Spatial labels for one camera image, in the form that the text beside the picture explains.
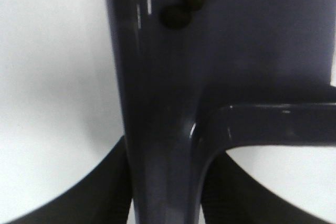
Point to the purple plastic dustpan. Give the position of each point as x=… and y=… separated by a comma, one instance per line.
x=242, y=73

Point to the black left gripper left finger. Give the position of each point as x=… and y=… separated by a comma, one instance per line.
x=103, y=196

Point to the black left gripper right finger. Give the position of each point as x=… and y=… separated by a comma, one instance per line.
x=231, y=195

